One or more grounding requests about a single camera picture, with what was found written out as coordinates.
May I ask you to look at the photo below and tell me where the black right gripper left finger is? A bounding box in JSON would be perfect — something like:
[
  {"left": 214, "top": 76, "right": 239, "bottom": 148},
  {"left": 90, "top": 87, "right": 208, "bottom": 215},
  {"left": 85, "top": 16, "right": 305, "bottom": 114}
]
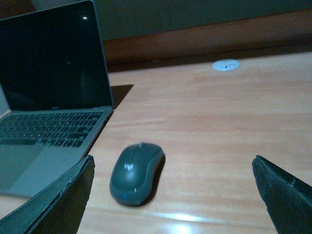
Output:
[{"left": 0, "top": 156, "right": 95, "bottom": 234}]

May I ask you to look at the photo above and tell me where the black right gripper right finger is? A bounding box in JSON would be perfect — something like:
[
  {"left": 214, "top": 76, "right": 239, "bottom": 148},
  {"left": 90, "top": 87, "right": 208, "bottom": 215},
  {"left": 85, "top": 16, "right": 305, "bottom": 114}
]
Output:
[{"left": 252, "top": 155, "right": 312, "bottom": 234}]

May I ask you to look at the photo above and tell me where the dark grey wireless mouse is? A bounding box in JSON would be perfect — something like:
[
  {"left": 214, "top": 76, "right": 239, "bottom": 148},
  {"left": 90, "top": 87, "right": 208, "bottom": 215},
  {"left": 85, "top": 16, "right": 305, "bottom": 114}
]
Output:
[{"left": 109, "top": 142, "right": 164, "bottom": 206}]

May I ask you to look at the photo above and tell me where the grey laptop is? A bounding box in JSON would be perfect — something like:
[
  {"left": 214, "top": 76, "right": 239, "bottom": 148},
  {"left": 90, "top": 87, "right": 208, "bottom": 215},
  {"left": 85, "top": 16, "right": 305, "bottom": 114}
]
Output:
[{"left": 0, "top": 0, "right": 114, "bottom": 197}]

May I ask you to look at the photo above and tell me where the wooden desk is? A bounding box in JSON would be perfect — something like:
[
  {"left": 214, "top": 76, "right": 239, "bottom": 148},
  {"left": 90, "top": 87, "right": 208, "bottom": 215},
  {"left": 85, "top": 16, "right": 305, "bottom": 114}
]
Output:
[{"left": 0, "top": 9, "right": 312, "bottom": 234}]

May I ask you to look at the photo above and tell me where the white desk grommet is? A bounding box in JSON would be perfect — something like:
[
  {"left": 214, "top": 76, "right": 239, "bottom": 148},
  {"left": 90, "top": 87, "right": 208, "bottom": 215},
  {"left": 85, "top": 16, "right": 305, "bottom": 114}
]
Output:
[{"left": 212, "top": 59, "right": 241, "bottom": 71}]

